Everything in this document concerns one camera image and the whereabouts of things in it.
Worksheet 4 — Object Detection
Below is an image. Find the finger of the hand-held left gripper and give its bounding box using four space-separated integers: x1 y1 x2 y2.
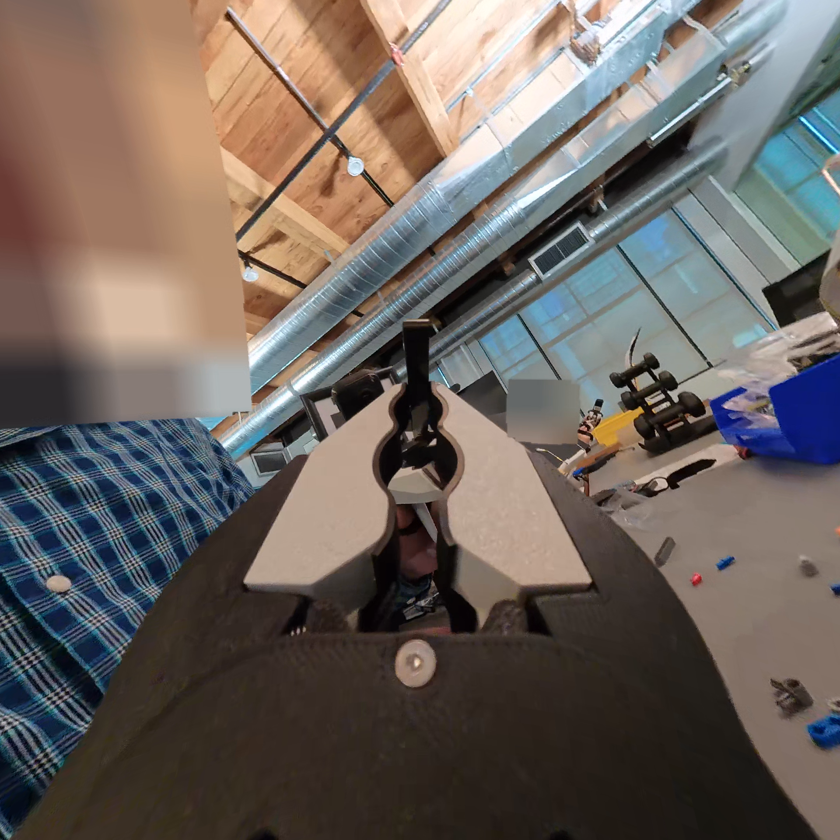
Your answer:
387 466 445 547

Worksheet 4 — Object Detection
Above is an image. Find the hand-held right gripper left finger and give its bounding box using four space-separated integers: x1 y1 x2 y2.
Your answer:
244 382 411 632

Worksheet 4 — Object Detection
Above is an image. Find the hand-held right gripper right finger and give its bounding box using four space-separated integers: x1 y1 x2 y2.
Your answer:
430 382 593 632

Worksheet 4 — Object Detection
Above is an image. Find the black holed lego beam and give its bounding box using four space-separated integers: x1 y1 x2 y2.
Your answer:
402 319 434 462

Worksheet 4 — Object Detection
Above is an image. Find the dark grey lego connector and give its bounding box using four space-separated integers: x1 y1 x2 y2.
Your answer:
771 678 813 716

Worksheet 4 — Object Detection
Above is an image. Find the person's left hand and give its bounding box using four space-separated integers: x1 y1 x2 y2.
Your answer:
398 520 441 580

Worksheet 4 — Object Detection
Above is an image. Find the white framed sign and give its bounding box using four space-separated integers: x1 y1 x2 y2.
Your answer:
298 387 342 444

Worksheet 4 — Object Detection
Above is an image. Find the clear plastic bag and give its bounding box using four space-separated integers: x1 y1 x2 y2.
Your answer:
594 482 651 526

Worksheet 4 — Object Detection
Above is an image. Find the yellow plastic bin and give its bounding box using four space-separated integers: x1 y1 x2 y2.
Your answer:
594 407 647 447

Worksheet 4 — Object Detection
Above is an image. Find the black dumbbell rack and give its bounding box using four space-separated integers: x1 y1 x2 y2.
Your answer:
609 352 706 454

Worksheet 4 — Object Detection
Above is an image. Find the small blue plastic bin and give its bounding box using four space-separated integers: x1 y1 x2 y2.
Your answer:
710 387 782 454

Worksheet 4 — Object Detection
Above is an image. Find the white vent grille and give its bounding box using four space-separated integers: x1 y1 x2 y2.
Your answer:
528 222 595 278

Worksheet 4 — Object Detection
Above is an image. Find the grey ceiling pipe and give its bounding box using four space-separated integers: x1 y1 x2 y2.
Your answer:
235 0 455 242

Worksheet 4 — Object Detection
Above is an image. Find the black mesh chair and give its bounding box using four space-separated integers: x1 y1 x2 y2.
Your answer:
761 272 831 327

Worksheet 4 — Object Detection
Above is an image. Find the large silver air duct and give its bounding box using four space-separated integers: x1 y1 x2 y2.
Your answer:
248 0 667 395
213 29 729 454

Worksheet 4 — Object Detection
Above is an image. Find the thin silver spiral duct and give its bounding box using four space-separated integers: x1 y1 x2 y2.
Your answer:
420 141 731 352

